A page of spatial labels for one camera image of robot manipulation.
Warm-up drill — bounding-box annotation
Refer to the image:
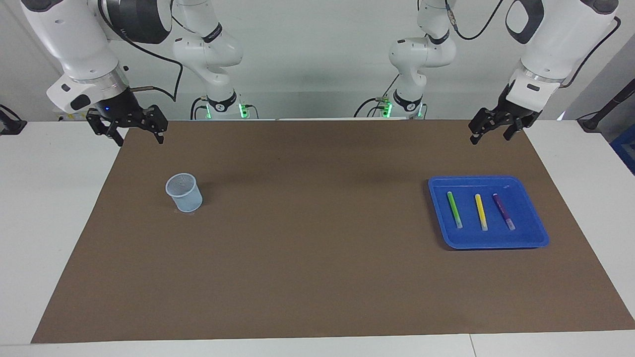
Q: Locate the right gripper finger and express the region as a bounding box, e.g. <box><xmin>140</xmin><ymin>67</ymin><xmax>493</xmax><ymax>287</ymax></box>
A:
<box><xmin>86</xmin><ymin>109</ymin><xmax>125</xmax><ymax>147</ymax></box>
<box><xmin>129</xmin><ymin>105</ymin><xmax>169</xmax><ymax>145</ymax></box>

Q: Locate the blue plastic tray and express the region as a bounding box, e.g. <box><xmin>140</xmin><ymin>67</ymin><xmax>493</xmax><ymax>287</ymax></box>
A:
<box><xmin>428</xmin><ymin>175</ymin><xmax>550</xmax><ymax>250</ymax></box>

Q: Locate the black cable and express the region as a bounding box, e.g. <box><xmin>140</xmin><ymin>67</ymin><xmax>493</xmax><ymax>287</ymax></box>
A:
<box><xmin>560</xmin><ymin>16</ymin><xmax>622</xmax><ymax>90</ymax></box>
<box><xmin>97</xmin><ymin>0</ymin><xmax>184</xmax><ymax>103</ymax></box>
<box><xmin>443</xmin><ymin>0</ymin><xmax>506</xmax><ymax>41</ymax></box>
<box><xmin>353</xmin><ymin>73</ymin><xmax>400</xmax><ymax>119</ymax></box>
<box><xmin>190</xmin><ymin>96</ymin><xmax>210</xmax><ymax>120</ymax></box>

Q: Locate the black stand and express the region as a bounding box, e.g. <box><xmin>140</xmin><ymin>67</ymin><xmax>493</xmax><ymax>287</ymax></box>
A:
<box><xmin>576</xmin><ymin>78</ymin><xmax>635</xmax><ymax>132</ymax></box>
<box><xmin>0</xmin><ymin>104</ymin><xmax>28</xmax><ymax>135</ymax></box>

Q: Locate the yellow pen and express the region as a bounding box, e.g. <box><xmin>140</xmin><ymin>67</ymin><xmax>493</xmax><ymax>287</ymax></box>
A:
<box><xmin>474</xmin><ymin>193</ymin><xmax>489</xmax><ymax>232</ymax></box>

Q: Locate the green pen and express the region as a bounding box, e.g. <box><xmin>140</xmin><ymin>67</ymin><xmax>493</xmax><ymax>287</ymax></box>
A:
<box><xmin>446</xmin><ymin>191</ymin><xmax>463</xmax><ymax>229</ymax></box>

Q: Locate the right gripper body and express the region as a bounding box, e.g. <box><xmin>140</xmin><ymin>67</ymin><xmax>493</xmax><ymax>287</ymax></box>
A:
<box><xmin>92</xmin><ymin>88</ymin><xmax>150</xmax><ymax>128</ymax></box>

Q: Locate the light blue mesh cup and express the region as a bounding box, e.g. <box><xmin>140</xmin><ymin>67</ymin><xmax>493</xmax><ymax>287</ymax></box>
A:
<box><xmin>165</xmin><ymin>173</ymin><xmax>203</xmax><ymax>213</ymax></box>

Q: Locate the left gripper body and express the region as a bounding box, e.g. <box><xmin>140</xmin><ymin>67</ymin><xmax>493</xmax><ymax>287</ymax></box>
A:
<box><xmin>496</xmin><ymin>83</ymin><xmax>542</xmax><ymax>123</ymax></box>

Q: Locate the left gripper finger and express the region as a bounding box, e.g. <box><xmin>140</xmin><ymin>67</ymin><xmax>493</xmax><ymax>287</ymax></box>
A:
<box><xmin>502</xmin><ymin>115</ymin><xmax>539</xmax><ymax>141</ymax></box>
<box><xmin>468</xmin><ymin>106</ymin><xmax>503</xmax><ymax>146</ymax></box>

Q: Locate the purple pen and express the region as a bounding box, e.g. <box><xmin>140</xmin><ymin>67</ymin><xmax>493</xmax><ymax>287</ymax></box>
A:
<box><xmin>492</xmin><ymin>193</ymin><xmax>516</xmax><ymax>231</ymax></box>

